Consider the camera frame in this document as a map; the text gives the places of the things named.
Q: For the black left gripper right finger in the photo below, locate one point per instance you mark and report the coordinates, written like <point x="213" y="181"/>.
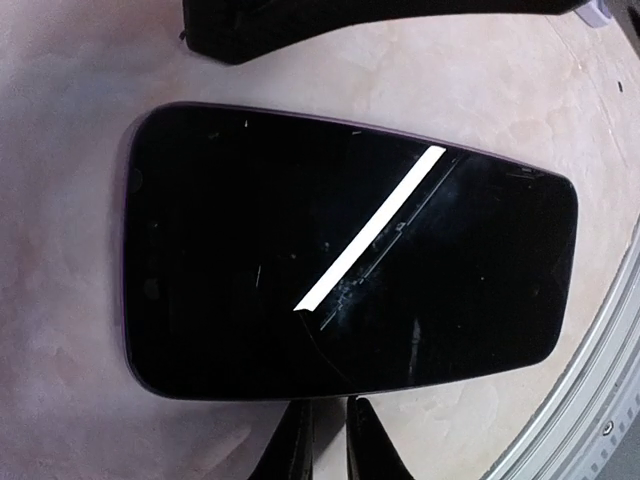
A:
<point x="370" y="452"/>

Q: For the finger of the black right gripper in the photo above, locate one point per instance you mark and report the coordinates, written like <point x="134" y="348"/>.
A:
<point x="235" y="32"/>

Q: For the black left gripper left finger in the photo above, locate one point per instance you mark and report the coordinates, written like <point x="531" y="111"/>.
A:
<point x="289" y="455"/>

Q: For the purple-edged black smartphone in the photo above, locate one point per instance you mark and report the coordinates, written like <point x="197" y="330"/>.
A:
<point x="274" y="256"/>

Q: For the lavender phone case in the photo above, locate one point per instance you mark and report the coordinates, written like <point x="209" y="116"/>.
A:
<point x="595" y="13"/>

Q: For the aluminium front rail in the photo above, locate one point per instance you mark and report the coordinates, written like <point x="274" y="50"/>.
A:
<point x="585" y="417"/>

